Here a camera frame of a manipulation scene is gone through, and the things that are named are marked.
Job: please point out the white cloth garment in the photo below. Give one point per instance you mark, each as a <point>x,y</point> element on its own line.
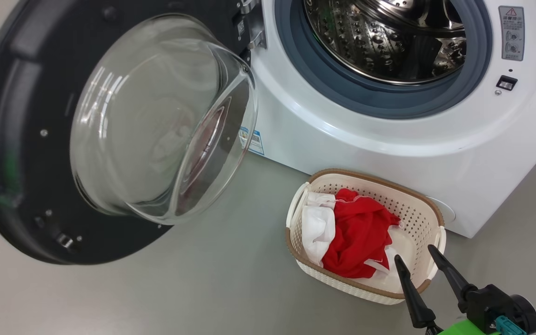
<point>317,228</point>

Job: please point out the round white filter cover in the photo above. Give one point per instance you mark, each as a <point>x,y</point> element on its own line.
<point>445,209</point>

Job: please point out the white front-load washing machine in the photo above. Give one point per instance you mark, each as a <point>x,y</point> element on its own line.
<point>389,149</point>

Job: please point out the cream perforated laundry basket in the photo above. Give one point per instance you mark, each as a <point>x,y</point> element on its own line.
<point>417,218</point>

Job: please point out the blue energy label sticker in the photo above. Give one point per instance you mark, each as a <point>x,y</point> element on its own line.
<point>254,142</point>

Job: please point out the red and white garment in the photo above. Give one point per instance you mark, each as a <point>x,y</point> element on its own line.
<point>356,232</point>

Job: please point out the black round washer door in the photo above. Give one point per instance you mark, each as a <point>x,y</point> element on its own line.
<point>16,139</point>

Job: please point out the stainless steel washing machine drum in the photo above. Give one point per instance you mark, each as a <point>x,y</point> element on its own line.
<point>365,42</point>

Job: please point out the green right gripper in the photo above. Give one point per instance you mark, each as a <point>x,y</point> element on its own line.
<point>465,328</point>

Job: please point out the grey warning sticker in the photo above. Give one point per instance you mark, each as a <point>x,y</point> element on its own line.
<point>511,32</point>

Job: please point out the black door latch socket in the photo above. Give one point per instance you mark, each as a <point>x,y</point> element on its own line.
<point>506,83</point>

